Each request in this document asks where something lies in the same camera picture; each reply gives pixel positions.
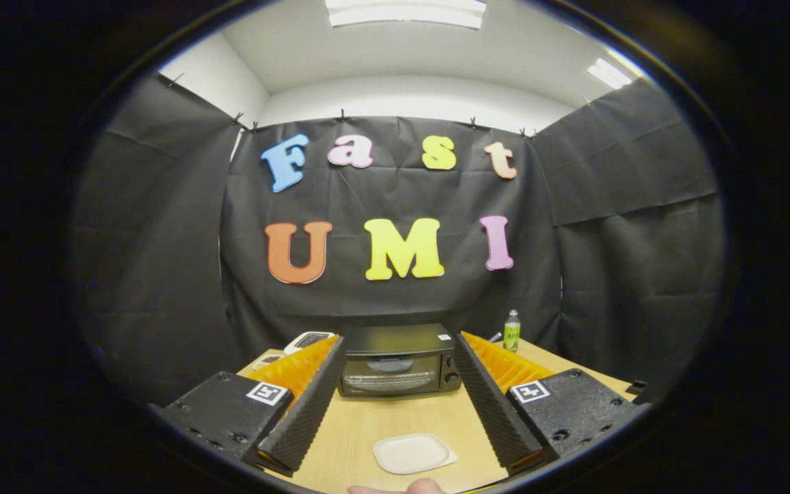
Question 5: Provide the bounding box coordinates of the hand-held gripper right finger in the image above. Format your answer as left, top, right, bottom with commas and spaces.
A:
451, 331, 649, 476

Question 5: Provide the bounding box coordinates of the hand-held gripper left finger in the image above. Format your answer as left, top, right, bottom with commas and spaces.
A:
147, 334, 348, 479

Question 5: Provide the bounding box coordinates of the black toaster oven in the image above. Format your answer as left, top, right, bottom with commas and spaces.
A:
337, 322, 463, 399

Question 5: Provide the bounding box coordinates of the white pop-up toaster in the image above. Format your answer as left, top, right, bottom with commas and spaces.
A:
283, 331, 335, 355

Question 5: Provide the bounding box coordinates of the green drink bottle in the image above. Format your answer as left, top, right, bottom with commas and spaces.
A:
503, 309, 521, 353

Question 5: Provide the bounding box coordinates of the white plate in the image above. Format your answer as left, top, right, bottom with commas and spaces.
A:
372, 433, 459, 475

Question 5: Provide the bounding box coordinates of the black backdrop cloth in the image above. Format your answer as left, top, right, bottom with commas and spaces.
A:
69, 72, 725, 405

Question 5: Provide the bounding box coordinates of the small ceiling light panel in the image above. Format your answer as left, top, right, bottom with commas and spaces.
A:
586, 57, 632, 90

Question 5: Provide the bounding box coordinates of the large ceiling light panel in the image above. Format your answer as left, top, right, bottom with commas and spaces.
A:
325, 0, 488, 30

